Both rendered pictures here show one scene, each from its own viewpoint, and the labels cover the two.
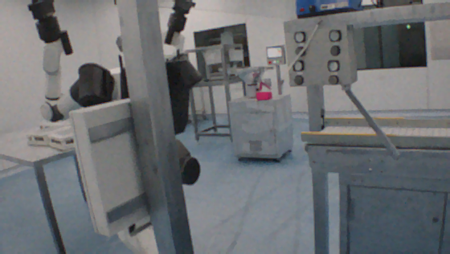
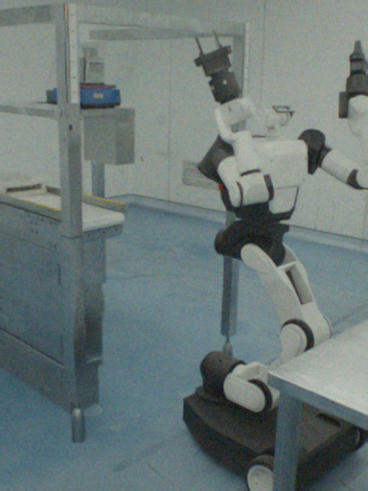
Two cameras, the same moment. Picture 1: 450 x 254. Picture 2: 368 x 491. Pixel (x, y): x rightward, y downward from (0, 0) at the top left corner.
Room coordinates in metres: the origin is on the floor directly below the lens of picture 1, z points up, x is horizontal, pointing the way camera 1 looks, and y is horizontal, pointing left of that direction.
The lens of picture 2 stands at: (3.67, 0.38, 1.52)
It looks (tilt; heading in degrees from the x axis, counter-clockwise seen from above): 16 degrees down; 189
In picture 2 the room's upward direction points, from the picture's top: 1 degrees clockwise
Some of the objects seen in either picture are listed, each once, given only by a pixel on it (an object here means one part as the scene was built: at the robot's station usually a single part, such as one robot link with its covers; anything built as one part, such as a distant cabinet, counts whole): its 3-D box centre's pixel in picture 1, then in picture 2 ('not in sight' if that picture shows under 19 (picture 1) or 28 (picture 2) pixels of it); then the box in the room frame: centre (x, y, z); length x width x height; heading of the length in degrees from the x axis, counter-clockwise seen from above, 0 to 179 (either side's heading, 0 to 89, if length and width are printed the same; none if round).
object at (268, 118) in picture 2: not in sight; (272, 121); (1.39, 0.33, 1.36); 0.10 x 0.07 x 0.09; 134
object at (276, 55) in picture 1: (276, 70); not in sight; (4.21, -0.71, 1.07); 0.23 x 0.10 x 0.62; 59
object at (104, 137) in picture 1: (121, 164); not in sight; (0.67, 0.23, 1.08); 0.17 x 0.06 x 0.26; 145
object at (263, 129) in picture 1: (262, 127); not in sight; (4.20, -0.46, 0.38); 0.63 x 0.57 x 0.76; 59
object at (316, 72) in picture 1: (321, 55); (108, 138); (1.15, -0.36, 1.25); 0.22 x 0.11 x 0.20; 55
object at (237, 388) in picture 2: not in sight; (257, 386); (1.38, 0.33, 0.28); 0.21 x 0.20 x 0.13; 55
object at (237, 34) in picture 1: (221, 53); not in sight; (7.40, -0.08, 1.43); 1.32 x 0.01 x 1.11; 59
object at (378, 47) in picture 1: (385, 35); not in sight; (5.67, -2.98, 1.43); 1.38 x 0.01 x 1.16; 59
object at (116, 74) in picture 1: (149, 97); (260, 174); (1.34, 0.29, 1.16); 0.34 x 0.30 x 0.36; 134
